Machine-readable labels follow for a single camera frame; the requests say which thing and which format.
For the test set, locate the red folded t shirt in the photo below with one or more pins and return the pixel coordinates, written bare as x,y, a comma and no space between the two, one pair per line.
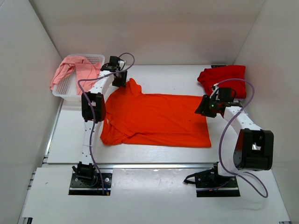
209,77

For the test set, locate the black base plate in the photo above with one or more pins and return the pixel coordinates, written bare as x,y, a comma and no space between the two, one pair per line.
79,187
209,183

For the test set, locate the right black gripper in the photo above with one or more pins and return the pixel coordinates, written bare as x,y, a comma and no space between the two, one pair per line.
203,110

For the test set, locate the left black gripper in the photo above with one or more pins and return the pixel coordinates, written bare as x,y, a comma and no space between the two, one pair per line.
123,82

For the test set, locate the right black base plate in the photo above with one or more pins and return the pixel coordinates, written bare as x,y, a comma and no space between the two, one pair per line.
209,183

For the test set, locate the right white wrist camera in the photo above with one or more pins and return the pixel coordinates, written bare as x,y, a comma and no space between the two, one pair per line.
215,89

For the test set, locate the orange t shirt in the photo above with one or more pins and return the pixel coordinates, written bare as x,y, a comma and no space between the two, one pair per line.
134,117

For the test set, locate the white plastic basket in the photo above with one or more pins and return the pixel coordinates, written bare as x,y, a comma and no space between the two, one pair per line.
73,68

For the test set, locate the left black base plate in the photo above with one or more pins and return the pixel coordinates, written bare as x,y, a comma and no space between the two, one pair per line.
79,187

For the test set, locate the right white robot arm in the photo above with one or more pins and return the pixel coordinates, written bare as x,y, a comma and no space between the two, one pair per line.
254,146

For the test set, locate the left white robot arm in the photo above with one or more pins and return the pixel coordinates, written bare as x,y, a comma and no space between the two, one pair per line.
93,112

